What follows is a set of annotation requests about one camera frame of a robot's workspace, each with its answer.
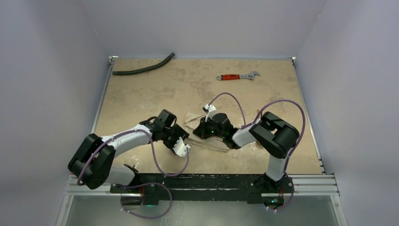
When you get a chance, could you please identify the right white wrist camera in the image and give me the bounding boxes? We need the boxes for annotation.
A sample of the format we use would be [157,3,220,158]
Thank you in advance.
[202,104,216,122]

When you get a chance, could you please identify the purple cable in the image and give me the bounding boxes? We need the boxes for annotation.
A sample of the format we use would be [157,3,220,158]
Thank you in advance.
[207,92,307,213]
[76,129,190,219]

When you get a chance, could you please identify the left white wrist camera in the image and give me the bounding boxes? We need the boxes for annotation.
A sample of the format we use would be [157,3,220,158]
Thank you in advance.
[172,137,191,158]

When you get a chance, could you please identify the left aluminium side rail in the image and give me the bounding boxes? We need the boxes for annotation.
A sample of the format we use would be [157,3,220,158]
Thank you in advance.
[90,56,119,133]

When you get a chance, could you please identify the black foam tube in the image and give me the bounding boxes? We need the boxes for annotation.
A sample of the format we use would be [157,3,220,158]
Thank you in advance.
[112,52,175,76]

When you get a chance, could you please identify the red handled adjustable wrench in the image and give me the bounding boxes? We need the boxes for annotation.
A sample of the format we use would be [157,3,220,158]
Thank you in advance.
[216,71,260,81]

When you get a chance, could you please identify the beige cloth napkin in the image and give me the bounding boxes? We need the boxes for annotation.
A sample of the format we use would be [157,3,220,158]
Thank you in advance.
[182,112,233,153]

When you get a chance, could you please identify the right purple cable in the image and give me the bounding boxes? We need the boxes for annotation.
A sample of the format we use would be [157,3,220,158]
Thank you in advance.
[207,92,307,213]

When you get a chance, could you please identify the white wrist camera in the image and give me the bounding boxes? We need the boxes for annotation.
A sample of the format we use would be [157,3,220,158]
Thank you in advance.
[172,137,191,158]
[202,104,216,122]

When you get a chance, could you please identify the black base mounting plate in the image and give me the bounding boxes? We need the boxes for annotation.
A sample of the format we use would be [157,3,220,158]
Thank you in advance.
[110,173,294,206]

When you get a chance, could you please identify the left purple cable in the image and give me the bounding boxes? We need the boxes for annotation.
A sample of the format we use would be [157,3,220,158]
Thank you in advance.
[76,129,190,219]

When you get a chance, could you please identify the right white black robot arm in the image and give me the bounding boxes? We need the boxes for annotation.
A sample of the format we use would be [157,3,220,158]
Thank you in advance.
[193,112,300,192]

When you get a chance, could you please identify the aluminium front rail frame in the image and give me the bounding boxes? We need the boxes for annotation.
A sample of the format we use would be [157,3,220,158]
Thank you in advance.
[56,174,348,226]

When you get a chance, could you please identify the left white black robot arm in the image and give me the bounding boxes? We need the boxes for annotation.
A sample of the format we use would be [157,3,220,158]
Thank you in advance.
[68,109,191,193]

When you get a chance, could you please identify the right aluminium side rail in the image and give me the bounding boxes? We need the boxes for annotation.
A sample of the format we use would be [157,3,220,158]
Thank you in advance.
[290,56,327,175]

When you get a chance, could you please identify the aluminium side rail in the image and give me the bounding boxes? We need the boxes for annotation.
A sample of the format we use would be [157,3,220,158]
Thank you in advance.
[290,56,327,175]
[90,56,119,133]

